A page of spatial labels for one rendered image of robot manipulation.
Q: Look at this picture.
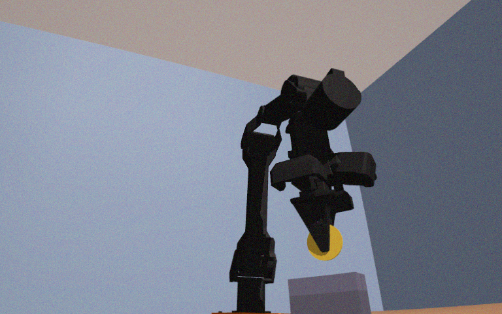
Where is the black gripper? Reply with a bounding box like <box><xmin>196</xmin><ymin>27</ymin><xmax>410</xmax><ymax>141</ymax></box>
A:
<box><xmin>270</xmin><ymin>137</ymin><xmax>354</xmax><ymax>253</ymax></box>

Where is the gold coin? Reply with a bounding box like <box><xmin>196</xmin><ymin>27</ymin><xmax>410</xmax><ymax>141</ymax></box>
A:
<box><xmin>307</xmin><ymin>225</ymin><xmax>343</xmax><ymax>261</ymax></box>

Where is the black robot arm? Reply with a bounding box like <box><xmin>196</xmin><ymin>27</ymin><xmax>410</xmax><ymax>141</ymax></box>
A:
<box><xmin>229</xmin><ymin>68</ymin><xmax>377</xmax><ymax>313</ymax></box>

